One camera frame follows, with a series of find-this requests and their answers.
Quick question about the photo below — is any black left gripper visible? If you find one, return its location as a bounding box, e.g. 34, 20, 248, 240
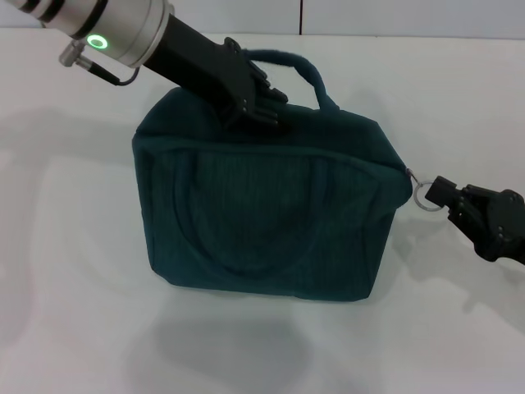
141, 14, 289, 131

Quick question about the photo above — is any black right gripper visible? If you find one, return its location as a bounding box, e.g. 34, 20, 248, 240
424, 175, 525, 264

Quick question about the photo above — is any dark teal insulated bag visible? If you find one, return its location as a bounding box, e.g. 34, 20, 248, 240
131, 48, 442, 304

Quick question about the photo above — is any grey left gripper cable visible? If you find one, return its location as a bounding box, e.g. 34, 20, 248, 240
84, 60, 141, 88

